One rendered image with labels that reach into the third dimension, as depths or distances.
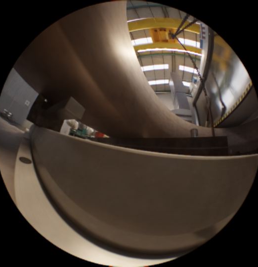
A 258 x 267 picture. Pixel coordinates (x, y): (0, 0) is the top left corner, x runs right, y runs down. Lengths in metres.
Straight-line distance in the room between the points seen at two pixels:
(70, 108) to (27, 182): 0.25
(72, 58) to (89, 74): 0.10
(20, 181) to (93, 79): 0.37
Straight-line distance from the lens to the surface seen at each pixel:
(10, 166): 0.33
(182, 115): 3.66
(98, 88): 0.37
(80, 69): 0.34
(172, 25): 11.41
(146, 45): 11.19
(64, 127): 7.88
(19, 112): 7.53
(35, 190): 0.16
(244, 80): 2.91
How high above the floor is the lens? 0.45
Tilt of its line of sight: 17 degrees up
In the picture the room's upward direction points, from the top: 12 degrees clockwise
